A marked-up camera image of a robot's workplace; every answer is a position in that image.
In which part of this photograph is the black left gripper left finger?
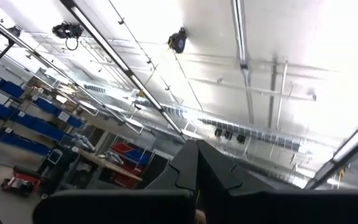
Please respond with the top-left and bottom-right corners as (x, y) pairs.
(32, 139), (198, 224)

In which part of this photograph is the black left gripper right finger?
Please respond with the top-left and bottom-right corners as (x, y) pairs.
(196, 139), (358, 224)

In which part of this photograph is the wooden workbench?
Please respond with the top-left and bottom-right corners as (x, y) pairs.
(72, 145), (143, 188)

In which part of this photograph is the grey blue rolled bundle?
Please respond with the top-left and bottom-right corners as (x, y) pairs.
(103, 150), (124, 166)
(71, 133), (96, 154)

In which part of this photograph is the red storage bin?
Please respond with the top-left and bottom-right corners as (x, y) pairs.
(109, 142), (152, 188)

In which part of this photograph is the black overhead light bar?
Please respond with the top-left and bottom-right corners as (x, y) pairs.
(304, 106), (358, 190)
(59, 0), (188, 141)

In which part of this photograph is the red tool cart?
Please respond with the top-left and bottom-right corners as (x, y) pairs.
(0, 165), (42, 197)

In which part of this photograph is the shelving with blue bins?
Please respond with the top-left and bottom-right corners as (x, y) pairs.
(0, 65), (87, 157)

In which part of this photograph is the white ceiling conduit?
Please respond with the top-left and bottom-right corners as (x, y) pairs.
(230, 0), (255, 125)

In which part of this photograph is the silver ceiling duct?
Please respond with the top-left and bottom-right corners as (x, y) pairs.
(159, 103), (308, 156)

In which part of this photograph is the silver ceiling rail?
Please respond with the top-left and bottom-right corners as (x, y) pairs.
(0, 9), (145, 136)

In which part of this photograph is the black ceiling cord reel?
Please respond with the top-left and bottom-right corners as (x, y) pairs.
(167, 27), (188, 55)

